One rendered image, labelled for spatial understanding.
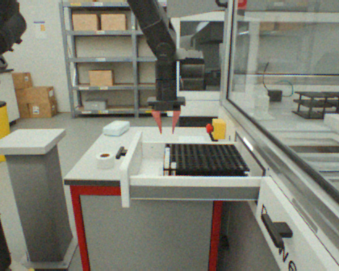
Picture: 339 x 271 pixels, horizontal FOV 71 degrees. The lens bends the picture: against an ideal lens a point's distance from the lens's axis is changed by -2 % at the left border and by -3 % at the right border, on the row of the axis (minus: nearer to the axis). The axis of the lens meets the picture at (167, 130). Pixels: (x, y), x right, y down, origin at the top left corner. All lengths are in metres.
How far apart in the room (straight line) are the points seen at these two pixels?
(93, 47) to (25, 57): 1.34
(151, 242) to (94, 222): 0.24
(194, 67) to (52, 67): 4.80
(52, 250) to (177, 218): 0.92
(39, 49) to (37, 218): 4.20
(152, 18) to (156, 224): 0.73
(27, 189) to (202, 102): 1.09
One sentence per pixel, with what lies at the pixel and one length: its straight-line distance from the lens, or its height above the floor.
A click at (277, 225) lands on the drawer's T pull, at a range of 0.46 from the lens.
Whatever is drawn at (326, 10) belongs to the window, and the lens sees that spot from 0.46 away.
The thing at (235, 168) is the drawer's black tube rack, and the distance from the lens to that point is 0.65.
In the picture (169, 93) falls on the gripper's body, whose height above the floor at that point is 1.08.
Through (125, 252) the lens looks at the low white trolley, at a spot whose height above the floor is 0.41.
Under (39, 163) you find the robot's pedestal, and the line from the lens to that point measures 1.37.
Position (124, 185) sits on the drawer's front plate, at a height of 0.89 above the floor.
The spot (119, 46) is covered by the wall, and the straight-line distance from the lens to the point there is 4.94.
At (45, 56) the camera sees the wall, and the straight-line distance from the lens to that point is 5.35.
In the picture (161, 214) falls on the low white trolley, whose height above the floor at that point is 0.61.
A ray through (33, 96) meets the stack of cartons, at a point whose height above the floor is 0.41.
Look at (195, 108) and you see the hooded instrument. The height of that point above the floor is 0.86.
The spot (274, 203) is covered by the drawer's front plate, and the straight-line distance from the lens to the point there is 0.52.
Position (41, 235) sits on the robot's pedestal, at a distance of 1.63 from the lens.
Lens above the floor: 1.18
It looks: 18 degrees down
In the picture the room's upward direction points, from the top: straight up
